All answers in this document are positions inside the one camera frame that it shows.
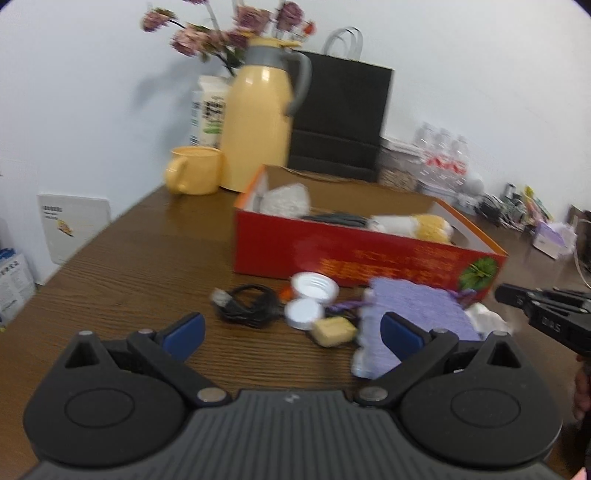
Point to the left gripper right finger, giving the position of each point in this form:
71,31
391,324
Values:
422,355

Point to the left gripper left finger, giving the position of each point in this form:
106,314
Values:
164,353

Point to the purple knitted cloth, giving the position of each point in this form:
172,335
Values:
426,307

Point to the beige soap block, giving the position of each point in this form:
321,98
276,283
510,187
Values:
332,332

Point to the person's right hand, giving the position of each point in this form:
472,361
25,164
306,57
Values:
581,395

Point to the purple tissue pack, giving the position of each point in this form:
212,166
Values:
556,240

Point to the white crumpled item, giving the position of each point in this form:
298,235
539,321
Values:
485,321

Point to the small white round lid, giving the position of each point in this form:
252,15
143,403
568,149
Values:
302,313

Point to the yellow white plush toy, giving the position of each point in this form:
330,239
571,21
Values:
424,227

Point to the white ribbed open cap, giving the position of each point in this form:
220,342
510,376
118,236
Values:
314,286

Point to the red cardboard box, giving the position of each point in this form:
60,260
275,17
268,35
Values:
278,247

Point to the yellow mug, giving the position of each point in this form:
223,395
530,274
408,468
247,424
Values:
193,170

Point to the clear seed container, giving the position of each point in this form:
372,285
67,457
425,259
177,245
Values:
399,164

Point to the water bottle right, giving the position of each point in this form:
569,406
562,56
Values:
459,156

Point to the water bottle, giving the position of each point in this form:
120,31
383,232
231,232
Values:
441,158
423,140
459,156

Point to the white fluffy item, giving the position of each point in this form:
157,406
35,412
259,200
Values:
287,201

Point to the water bottle left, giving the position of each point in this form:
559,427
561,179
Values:
423,140

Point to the water bottle middle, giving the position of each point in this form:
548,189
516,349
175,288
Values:
441,158

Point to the white carton with text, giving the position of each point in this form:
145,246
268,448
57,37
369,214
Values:
208,110

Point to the black paper bag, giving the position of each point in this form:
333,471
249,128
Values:
337,130

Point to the yellow thermos jug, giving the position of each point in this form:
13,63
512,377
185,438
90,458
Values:
267,91

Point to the dried pink flower bouquet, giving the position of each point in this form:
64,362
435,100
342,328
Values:
286,24

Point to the white wall panel box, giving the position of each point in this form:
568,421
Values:
70,222

